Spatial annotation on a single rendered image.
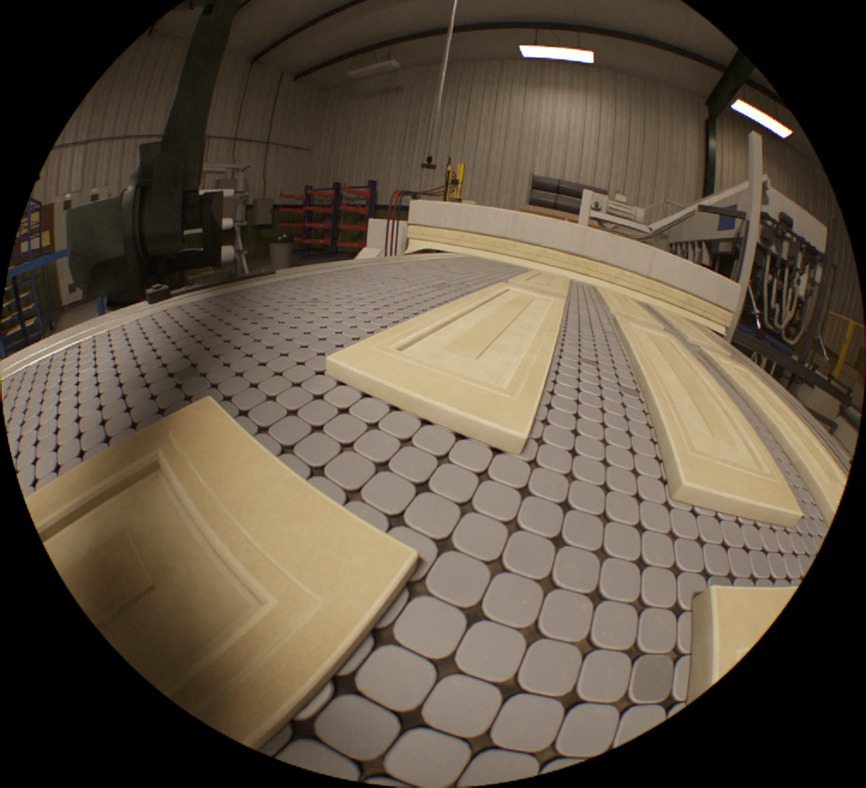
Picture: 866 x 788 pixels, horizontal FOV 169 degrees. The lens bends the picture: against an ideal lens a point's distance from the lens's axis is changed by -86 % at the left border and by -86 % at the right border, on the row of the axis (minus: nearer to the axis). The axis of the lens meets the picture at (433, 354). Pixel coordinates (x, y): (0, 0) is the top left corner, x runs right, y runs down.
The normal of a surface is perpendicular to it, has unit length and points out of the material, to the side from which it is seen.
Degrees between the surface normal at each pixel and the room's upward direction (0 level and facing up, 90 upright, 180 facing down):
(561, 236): 90
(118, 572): 0
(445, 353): 11
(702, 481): 0
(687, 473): 0
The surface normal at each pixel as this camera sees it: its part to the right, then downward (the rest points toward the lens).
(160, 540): 0.22, -0.94
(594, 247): -0.46, 0.33
